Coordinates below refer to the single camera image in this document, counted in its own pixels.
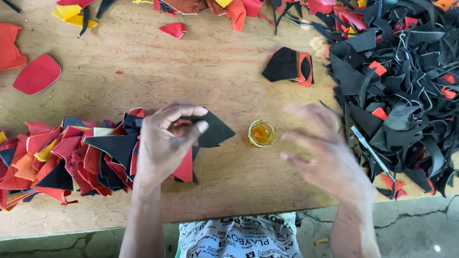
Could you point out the person's left hand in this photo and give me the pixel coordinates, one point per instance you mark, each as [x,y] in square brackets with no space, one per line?
[157,150]

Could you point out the person's right hand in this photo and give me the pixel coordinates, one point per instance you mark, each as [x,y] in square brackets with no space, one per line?
[330,157]

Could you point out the person's right fingers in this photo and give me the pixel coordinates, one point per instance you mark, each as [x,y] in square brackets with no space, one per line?
[301,138]

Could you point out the black triangular leather piece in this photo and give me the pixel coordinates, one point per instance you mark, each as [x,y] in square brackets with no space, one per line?
[217,130]

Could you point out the small glass jar of glue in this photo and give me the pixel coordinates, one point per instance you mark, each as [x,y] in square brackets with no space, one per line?
[262,133]

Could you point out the red and black cutouts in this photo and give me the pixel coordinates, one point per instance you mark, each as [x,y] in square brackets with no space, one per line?
[306,70]

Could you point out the metal scissors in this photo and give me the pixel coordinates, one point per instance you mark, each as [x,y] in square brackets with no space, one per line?
[371,152]

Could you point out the black suede cutout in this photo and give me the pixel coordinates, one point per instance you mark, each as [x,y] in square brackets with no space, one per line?
[281,66]

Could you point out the red triangular leather scrap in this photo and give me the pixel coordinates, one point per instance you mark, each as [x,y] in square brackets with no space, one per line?
[394,186]

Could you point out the yellow scrap on floor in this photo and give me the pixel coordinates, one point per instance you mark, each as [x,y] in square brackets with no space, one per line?
[321,241]

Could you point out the heap of black leather scraps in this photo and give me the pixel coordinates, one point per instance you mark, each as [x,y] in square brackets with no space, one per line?
[401,89]

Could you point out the person's printed white shirt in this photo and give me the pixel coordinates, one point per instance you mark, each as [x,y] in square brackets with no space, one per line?
[238,236]

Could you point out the heap of mixed colour scraps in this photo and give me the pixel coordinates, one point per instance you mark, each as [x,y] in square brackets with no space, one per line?
[233,9]

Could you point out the small red leather scrap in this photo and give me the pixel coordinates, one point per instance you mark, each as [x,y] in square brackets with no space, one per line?
[174,30]

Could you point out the pile of red black cutouts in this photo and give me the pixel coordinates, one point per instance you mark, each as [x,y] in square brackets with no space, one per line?
[71,161]

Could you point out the yellow leather scraps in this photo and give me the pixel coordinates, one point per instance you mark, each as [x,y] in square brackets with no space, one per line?
[70,15]

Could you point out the red oval leather piece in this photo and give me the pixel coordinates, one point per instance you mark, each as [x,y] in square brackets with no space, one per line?
[37,74]

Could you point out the orange-red leather sheet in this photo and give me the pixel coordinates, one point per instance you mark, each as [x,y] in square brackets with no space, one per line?
[10,48]

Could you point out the black leather strip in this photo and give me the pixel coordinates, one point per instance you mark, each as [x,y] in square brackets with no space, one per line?
[11,5]

